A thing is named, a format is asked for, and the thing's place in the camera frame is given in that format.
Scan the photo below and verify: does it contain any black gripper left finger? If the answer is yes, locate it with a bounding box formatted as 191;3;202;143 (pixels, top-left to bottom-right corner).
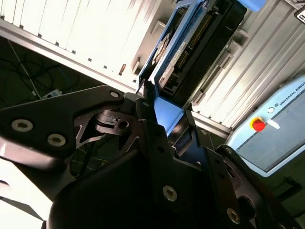
0;80;184;213

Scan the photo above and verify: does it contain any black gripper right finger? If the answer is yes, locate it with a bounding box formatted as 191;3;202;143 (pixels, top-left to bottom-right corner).
183;108;302;229

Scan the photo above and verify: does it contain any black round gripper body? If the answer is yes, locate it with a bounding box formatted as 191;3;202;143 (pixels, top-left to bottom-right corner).
45;146;230;229

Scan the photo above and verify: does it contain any hard disk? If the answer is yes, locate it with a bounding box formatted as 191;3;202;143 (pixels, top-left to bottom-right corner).
137;0;248;144

